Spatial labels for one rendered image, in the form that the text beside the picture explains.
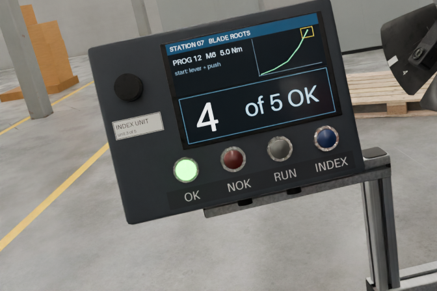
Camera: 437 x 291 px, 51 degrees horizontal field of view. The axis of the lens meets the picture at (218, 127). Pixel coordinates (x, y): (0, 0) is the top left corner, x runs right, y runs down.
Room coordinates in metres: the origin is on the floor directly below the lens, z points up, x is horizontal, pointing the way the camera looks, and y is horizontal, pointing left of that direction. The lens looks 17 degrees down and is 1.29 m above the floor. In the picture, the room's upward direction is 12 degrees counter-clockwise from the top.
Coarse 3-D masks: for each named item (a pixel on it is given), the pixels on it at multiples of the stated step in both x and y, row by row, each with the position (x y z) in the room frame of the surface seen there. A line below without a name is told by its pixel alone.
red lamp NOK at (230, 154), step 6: (228, 150) 0.44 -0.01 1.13; (234, 150) 0.44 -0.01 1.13; (240, 150) 0.44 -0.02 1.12; (222, 156) 0.44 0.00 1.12; (228, 156) 0.43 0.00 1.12; (234, 156) 0.43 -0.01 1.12; (240, 156) 0.43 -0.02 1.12; (222, 162) 0.44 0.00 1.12; (228, 162) 0.43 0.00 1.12; (234, 162) 0.43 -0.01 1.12; (240, 162) 0.43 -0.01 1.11; (228, 168) 0.43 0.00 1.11; (234, 168) 0.43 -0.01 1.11; (240, 168) 0.43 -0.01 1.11
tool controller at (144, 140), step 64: (320, 0) 0.48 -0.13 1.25; (128, 64) 0.47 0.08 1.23; (192, 64) 0.46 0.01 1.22; (256, 64) 0.46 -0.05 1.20; (320, 64) 0.46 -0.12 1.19; (128, 128) 0.45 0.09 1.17; (256, 128) 0.45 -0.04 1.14; (128, 192) 0.43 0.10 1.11; (192, 192) 0.43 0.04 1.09; (256, 192) 0.43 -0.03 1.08
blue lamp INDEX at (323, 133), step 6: (324, 126) 0.44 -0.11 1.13; (318, 132) 0.44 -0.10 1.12; (324, 132) 0.44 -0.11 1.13; (330, 132) 0.44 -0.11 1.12; (336, 132) 0.44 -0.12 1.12; (318, 138) 0.44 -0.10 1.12; (324, 138) 0.44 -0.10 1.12; (330, 138) 0.44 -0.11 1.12; (336, 138) 0.44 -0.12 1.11; (318, 144) 0.44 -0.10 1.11; (324, 144) 0.44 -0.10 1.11; (330, 144) 0.43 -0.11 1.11; (336, 144) 0.44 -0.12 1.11; (324, 150) 0.44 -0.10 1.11
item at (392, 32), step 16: (400, 16) 1.22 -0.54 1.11; (416, 16) 1.17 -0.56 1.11; (432, 16) 1.13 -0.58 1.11; (384, 32) 1.26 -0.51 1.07; (400, 32) 1.21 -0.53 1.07; (416, 32) 1.16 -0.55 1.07; (384, 48) 1.25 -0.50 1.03; (400, 48) 1.20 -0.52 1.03; (400, 64) 1.19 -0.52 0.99; (400, 80) 1.18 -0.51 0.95; (416, 80) 1.14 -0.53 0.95
